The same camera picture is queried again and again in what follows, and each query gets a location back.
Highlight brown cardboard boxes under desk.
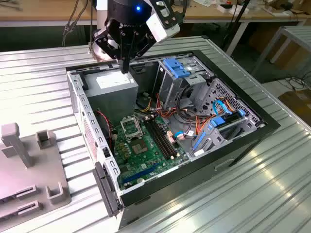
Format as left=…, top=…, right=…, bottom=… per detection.
left=247, top=24, right=311, bottom=71

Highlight grey metal drive cage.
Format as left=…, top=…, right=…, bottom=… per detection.
left=153, top=55, right=214, bottom=112

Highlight black wire bundle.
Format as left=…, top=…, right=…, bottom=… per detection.
left=176, top=84, right=195, bottom=113

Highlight orange flat wire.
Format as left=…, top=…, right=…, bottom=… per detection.
left=225, top=98, right=238, bottom=114

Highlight green motherboard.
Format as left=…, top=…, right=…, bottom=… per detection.
left=110, top=114, right=190, bottom=191

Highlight long wooden desk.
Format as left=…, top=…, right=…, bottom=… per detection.
left=0, top=0, right=311, bottom=56

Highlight blue plastic drive latch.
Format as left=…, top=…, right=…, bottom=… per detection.
left=163, top=58, right=192, bottom=79

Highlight blue flat wire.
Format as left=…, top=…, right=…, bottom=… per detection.
left=212, top=99, right=231, bottom=115

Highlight blue expansion slot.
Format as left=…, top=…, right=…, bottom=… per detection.
left=122, top=163, right=160, bottom=184

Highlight small white box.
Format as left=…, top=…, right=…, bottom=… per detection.
left=217, top=3, right=249, bottom=15

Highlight orange yellow power wire bundle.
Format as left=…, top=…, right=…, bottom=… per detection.
left=138, top=92, right=212, bottom=136

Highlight black plastic case latch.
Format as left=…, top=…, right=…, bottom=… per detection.
left=93, top=161, right=121, bottom=217

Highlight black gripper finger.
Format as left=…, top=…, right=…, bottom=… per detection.
left=93, top=26, right=129, bottom=75
left=127, top=29, right=156, bottom=73

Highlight brown cardboard box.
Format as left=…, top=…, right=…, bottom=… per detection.
left=278, top=89, right=311, bottom=124

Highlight blue disk carrier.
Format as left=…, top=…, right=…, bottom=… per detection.
left=193, top=109, right=245, bottom=152

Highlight red black twisted wire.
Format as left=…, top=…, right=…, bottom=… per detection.
left=96, top=109, right=115, bottom=148

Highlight black camera cable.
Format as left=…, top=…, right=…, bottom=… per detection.
left=179, top=0, right=188, bottom=18

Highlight black stand pole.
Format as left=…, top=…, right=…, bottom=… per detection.
left=222, top=0, right=251, bottom=49

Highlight perforated grey metal bracket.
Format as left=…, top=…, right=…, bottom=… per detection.
left=194, top=77, right=267, bottom=129

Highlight CPU socket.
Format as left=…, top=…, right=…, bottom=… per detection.
left=130, top=138, right=148, bottom=155

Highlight grey metal disk bay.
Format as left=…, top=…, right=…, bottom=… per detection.
left=190, top=114, right=259, bottom=160

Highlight white metal frame table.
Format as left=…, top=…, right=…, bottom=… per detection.
left=251, top=25, right=311, bottom=76

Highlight black RAM slot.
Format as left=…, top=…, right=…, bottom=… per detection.
left=145, top=119, right=171, bottom=160
left=153, top=117, right=177, bottom=156
left=147, top=118, right=173, bottom=159
left=150, top=117, right=175, bottom=158

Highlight grey power supply unit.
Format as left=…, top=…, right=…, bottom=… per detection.
left=82, top=70, right=139, bottom=124

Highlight black open PC case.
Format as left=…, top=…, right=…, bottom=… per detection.
left=65, top=50, right=281, bottom=230

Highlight grey plastic parts rack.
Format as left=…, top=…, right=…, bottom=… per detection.
left=0, top=122, right=72, bottom=219

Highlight cable with silver connector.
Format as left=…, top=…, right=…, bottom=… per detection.
left=62, top=0, right=86, bottom=47

